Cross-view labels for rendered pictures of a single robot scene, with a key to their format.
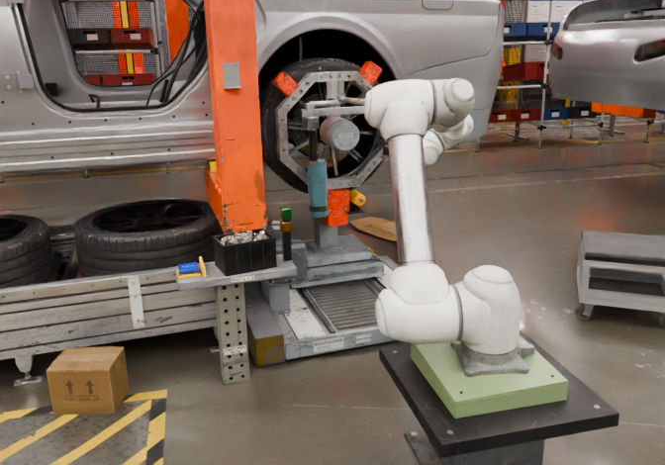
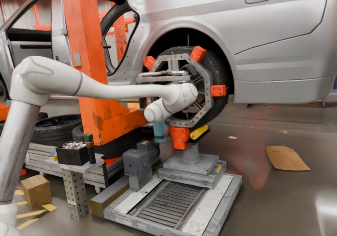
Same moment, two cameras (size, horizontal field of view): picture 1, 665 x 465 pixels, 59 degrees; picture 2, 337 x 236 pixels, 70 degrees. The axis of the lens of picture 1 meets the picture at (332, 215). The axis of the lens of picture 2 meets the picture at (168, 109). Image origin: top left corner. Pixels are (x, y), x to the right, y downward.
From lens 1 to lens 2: 1.99 m
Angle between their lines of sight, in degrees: 46
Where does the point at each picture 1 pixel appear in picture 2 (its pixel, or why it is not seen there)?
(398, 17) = (225, 13)
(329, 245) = (188, 159)
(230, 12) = (73, 26)
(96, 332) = (57, 171)
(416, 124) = (13, 92)
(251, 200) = (93, 126)
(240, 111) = not seen: hidden behind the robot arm
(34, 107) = not seen: hidden behind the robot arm
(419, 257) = not seen: outside the picture
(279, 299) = (133, 182)
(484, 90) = (309, 63)
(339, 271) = (184, 177)
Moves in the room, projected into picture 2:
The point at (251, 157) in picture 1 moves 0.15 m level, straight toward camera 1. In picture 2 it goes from (90, 103) to (70, 108)
